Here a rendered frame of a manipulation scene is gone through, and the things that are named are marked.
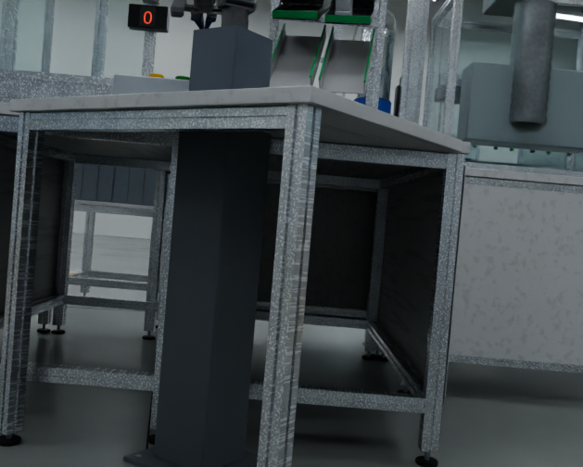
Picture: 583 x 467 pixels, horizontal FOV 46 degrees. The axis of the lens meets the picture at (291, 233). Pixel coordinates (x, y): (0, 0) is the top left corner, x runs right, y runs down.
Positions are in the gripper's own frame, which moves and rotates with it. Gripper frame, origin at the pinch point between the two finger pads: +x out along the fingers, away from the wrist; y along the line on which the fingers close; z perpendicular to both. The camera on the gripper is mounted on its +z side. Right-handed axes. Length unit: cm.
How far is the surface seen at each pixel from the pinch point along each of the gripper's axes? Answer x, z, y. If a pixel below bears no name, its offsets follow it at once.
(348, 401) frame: 51, -92, -49
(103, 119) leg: -13, -61, 14
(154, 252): 135, 21, 32
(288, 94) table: -39, -81, -28
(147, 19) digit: 4.7, 7.8, 18.8
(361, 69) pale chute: 4.8, -9.3, -46.9
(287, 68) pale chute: 5.4, -10.4, -25.5
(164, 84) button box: -3.2, -33.9, 5.6
